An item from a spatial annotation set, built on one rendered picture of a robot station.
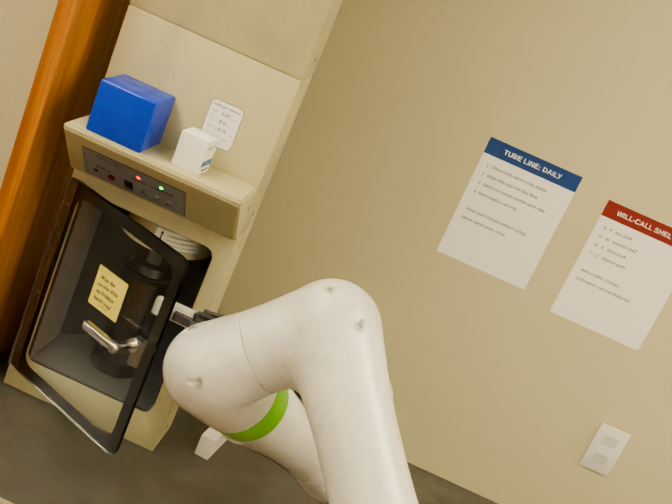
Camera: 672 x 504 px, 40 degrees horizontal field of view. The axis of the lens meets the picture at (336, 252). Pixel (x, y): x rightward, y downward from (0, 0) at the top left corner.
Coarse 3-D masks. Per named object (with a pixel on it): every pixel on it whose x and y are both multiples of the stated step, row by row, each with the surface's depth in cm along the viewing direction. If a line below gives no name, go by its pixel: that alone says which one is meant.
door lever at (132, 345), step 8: (88, 320) 160; (88, 328) 159; (96, 328) 159; (96, 336) 158; (104, 336) 157; (104, 344) 157; (112, 344) 156; (120, 344) 157; (128, 344) 159; (136, 344) 159; (112, 352) 156
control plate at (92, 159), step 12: (84, 156) 159; (96, 156) 157; (96, 168) 161; (108, 168) 159; (120, 168) 157; (132, 168) 155; (108, 180) 163; (120, 180) 161; (132, 180) 159; (144, 180) 157; (156, 180) 156; (132, 192) 163; (156, 192) 159; (168, 192) 157; (180, 192) 156; (180, 204) 159
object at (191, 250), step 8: (136, 216) 173; (144, 224) 171; (152, 224) 171; (152, 232) 171; (160, 232) 170; (168, 232) 171; (168, 240) 171; (176, 240) 171; (184, 240) 172; (192, 240) 173; (176, 248) 171; (184, 248) 172; (192, 248) 173; (200, 248) 174; (208, 248) 177; (184, 256) 172; (192, 256) 173; (200, 256) 175; (208, 256) 177
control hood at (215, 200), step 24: (72, 120) 155; (72, 144) 157; (96, 144) 153; (144, 168) 154; (168, 168) 152; (192, 192) 154; (216, 192) 152; (240, 192) 156; (192, 216) 162; (216, 216) 158; (240, 216) 157
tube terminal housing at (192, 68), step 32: (128, 32) 159; (160, 32) 158; (192, 32) 157; (128, 64) 160; (160, 64) 160; (192, 64) 159; (224, 64) 158; (256, 64) 157; (192, 96) 160; (224, 96) 159; (256, 96) 158; (288, 96) 158; (256, 128) 160; (288, 128) 167; (224, 160) 162; (256, 160) 161; (256, 192) 163; (160, 224) 167; (192, 224) 166; (224, 256) 167; (224, 288) 178; (160, 416) 178
